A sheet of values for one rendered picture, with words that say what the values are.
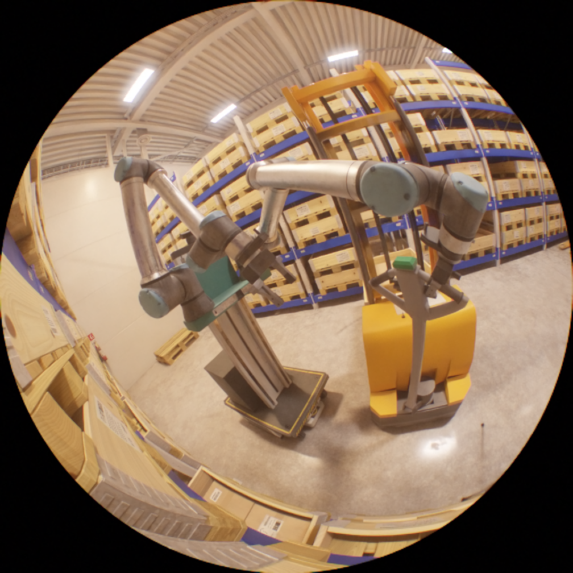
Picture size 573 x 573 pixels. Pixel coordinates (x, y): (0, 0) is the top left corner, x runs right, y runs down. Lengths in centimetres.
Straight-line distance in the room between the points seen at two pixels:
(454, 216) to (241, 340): 136
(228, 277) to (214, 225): 71
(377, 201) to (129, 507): 57
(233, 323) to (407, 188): 126
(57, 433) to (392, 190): 53
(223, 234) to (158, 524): 67
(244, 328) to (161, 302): 78
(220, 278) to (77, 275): 467
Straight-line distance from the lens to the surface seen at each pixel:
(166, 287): 81
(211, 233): 58
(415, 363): 100
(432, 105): 372
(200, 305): 93
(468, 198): 41
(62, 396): 59
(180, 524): 38
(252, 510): 133
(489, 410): 197
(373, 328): 120
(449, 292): 62
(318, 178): 41
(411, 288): 68
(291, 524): 123
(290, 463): 182
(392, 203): 31
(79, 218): 603
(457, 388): 156
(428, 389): 142
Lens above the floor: 164
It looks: 18 degrees down
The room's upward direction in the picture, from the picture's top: 23 degrees counter-clockwise
